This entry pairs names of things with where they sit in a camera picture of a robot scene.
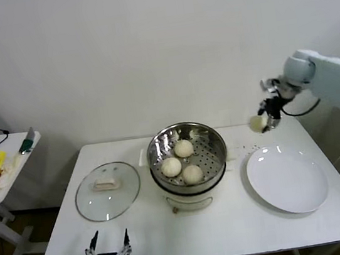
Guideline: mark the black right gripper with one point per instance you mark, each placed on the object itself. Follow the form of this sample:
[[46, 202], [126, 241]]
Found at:
[[273, 106]]

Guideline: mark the white steamed baozi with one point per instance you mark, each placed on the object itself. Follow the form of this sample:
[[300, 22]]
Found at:
[[171, 167], [256, 123], [193, 174], [183, 148]]

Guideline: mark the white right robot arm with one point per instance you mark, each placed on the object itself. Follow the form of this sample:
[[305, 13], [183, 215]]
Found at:
[[334, 82]]

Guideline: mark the stainless steel steamer basket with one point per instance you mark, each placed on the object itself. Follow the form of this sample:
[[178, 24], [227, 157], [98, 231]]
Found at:
[[159, 144]]

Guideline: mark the scattered dark crumbs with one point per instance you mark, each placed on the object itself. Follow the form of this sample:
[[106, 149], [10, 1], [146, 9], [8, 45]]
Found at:
[[248, 147]]

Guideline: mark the white round plate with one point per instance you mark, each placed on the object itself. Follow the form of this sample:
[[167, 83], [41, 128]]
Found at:
[[285, 181]]

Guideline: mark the white electric pot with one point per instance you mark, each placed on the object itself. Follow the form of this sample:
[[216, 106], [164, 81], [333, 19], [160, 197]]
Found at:
[[187, 202]]

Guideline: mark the white side table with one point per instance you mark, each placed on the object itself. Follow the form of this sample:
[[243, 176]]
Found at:
[[11, 145]]

